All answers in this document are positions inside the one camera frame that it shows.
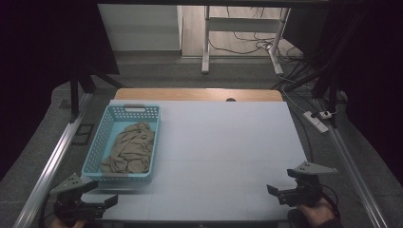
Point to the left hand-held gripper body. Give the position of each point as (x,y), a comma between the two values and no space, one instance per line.
(68,202)

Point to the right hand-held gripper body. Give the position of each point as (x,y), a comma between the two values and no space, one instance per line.
(304,186)

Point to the light blue plastic basket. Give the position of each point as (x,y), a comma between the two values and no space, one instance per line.
(95,148)

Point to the khaki garment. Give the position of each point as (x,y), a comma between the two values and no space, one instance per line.
(131,150)

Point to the person's left hand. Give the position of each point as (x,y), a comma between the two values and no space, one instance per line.
(71,224)

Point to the person's right hand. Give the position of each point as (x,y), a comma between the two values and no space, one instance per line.
(316,212)

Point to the black floor plate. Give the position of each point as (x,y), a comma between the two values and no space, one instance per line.
(83,134)

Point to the white power strip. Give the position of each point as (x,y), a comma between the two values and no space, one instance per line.
(315,122)

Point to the white board mat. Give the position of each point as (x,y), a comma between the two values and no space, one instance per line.
(221,152)

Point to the white plug adaptor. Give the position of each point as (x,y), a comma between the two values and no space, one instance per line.
(325,114)

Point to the black metal stand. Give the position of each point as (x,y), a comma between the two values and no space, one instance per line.
(332,95)
(74,95)

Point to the wooden table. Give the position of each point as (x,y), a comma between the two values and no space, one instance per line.
(196,94)

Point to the dark curtain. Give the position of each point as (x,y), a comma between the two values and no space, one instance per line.
(374,63)
(38,63)

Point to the white cabinet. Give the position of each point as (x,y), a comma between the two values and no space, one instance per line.
(139,28)

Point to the aluminium rail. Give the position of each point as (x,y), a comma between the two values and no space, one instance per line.
(351,171)
(50,164)

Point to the white metal desk frame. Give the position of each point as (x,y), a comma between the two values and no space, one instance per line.
(206,41)

